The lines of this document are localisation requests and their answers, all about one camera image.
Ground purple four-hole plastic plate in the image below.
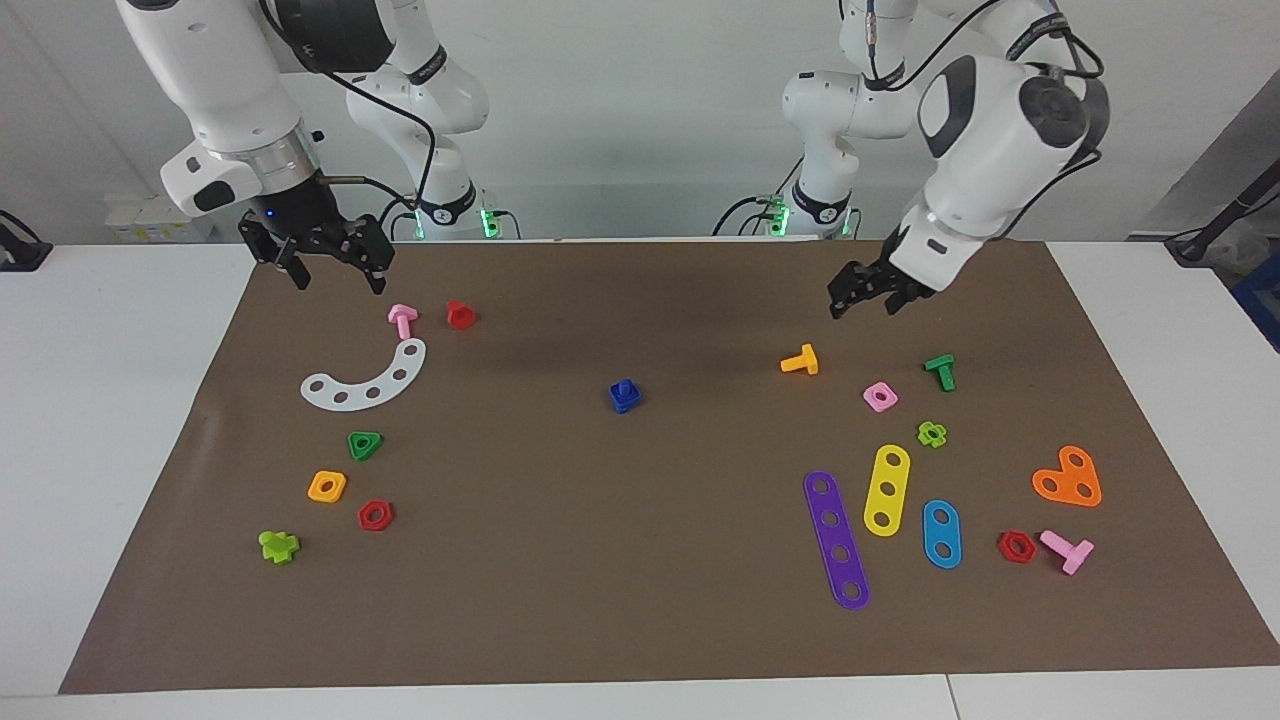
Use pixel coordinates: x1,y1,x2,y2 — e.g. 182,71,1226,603
803,470,871,611

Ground black stand pole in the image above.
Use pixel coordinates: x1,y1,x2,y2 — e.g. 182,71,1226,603
1165,160,1280,266

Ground white curved plastic plate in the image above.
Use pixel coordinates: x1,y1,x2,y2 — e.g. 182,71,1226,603
300,338,428,412

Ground blue two-hole plastic plate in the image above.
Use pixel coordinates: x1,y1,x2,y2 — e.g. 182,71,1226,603
921,499,963,570

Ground black base cables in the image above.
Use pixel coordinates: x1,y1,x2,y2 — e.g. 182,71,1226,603
712,165,806,238
378,195,426,241

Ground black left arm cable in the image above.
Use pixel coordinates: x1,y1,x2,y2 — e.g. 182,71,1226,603
865,0,1107,241

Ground brown paper table mat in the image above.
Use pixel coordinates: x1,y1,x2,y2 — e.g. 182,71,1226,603
58,238,1280,696

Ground orange L-shaped plate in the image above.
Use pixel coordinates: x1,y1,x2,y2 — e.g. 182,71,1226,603
1031,445,1103,508

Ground white boxes stack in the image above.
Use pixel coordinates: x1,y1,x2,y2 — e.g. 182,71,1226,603
105,195,213,244

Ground yellow three-hole plastic plate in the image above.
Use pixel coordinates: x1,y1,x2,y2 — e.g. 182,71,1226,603
863,444,912,538

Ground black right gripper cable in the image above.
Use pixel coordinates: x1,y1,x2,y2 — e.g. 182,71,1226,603
258,0,441,236

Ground blue storage bin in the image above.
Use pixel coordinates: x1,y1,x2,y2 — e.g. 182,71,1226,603
1228,250,1280,353

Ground black device with cable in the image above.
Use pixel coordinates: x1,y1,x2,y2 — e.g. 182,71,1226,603
0,210,53,273

